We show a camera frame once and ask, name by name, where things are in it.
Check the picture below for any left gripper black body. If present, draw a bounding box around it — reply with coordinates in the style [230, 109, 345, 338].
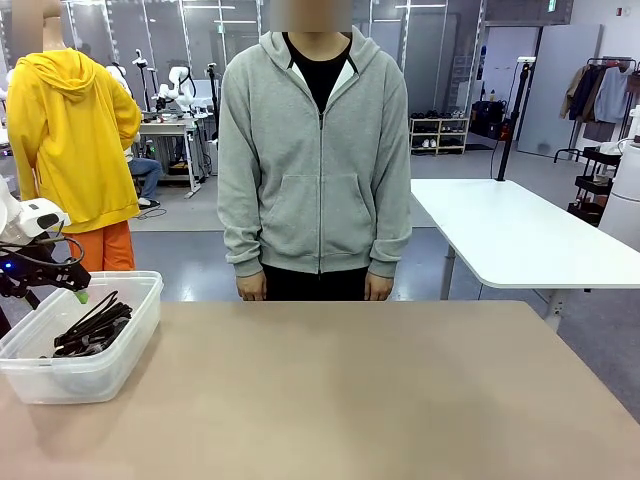
[0, 244, 51, 296]

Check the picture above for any black USB cable grey tie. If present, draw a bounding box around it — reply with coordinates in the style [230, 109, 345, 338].
[67, 290, 134, 337]

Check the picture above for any black power cable with plug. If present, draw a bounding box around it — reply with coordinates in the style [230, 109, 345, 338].
[52, 319, 126, 359]

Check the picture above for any person's left forearm grey sleeve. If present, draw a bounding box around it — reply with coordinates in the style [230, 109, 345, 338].
[368, 164, 412, 280]

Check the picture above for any person's right forearm grey sleeve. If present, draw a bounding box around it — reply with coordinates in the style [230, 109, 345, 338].
[223, 164, 266, 279]

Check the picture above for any person's right hand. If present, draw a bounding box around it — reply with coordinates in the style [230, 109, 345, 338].
[237, 272, 269, 302]

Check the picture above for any person's left hand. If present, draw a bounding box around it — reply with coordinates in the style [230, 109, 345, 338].
[363, 272, 393, 302]

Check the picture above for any translucent plastic storage box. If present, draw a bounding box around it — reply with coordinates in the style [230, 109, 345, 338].
[0, 270, 165, 405]

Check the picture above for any person in yellow hoodie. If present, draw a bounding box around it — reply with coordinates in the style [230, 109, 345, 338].
[5, 0, 144, 274]

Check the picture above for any seated person in jeans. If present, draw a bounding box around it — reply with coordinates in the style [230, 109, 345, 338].
[124, 134, 164, 210]

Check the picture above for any white background workbench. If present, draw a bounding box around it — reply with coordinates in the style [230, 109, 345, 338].
[134, 112, 211, 199]

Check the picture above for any black tripod stand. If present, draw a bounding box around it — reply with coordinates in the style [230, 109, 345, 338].
[207, 62, 221, 141]

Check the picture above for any person in grey hoodie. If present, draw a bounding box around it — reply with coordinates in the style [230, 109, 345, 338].
[217, 0, 412, 302]

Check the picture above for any wooden shoe rack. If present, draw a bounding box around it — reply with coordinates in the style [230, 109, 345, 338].
[408, 117, 471, 156]

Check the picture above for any white side table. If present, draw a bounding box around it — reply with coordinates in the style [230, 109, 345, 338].
[409, 177, 640, 321]

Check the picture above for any black bags pile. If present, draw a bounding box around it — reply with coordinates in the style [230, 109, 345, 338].
[471, 99, 511, 140]

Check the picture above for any black pole stand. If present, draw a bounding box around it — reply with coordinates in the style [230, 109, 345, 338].
[494, 56, 537, 182]

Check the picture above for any grey partition panel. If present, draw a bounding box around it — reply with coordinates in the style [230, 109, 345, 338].
[517, 23, 604, 159]

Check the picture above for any black utility cart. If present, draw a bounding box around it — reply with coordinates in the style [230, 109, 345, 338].
[567, 144, 624, 226]

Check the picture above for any white cylindrical machine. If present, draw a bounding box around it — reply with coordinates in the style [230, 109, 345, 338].
[597, 104, 640, 251]

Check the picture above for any black clothes rack with coats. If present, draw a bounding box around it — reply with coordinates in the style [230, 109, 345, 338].
[553, 56, 640, 164]

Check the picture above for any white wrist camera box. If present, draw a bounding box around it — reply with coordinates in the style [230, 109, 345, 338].
[19, 198, 72, 240]

